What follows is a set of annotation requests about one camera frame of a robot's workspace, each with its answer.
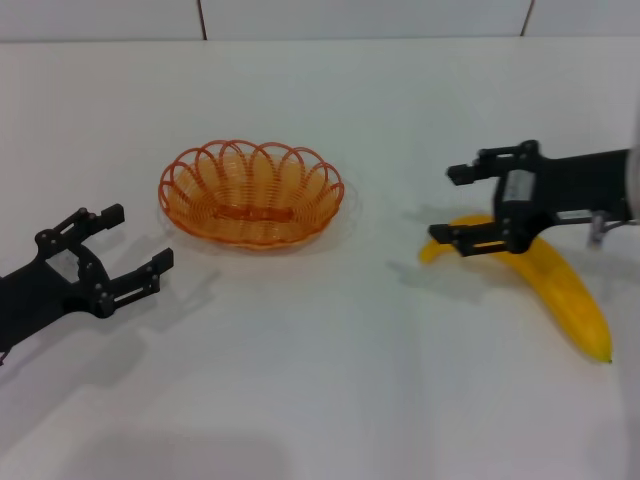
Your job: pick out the yellow banana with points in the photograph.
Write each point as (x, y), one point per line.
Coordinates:
(565, 295)

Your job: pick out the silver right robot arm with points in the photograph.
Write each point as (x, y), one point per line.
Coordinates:
(635, 185)

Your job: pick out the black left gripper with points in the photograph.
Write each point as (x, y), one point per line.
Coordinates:
(45, 295)

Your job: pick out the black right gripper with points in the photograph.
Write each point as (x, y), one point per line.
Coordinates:
(575, 185)

